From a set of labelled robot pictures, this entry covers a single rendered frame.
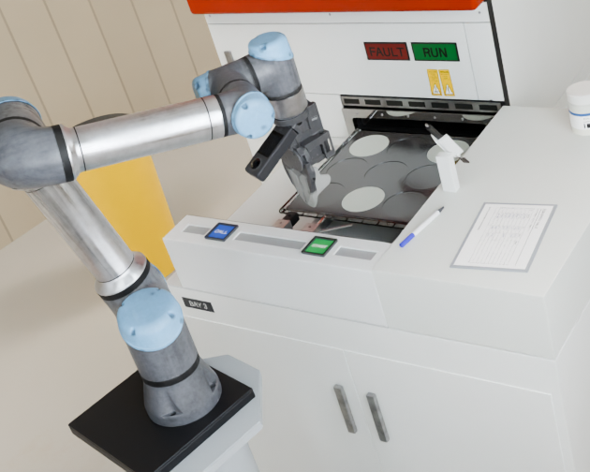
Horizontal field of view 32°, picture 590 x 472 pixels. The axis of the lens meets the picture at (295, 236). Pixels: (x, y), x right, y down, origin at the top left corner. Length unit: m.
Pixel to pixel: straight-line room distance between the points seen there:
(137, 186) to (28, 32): 1.08
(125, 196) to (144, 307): 1.91
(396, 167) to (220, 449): 0.83
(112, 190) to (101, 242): 1.84
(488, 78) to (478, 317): 0.68
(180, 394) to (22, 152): 0.55
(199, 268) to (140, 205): 1.56
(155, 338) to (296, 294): 0.40
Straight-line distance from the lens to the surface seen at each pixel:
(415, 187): 2.31
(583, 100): 2.20
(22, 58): 4.60
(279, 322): 2.25
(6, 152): 1.72
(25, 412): 3.68
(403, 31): 2.44
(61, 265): 4.38
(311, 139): 1.98
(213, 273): 2.27
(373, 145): 2.52
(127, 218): 3.83
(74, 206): 1.89
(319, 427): 2.44
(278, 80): 1.90
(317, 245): 2.09
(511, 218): 2.02
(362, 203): 2.30
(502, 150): 2.25
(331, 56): 2.59
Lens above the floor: 2.10
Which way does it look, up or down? 32 degrees down
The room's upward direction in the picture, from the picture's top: 18 degrees counter-clockwise
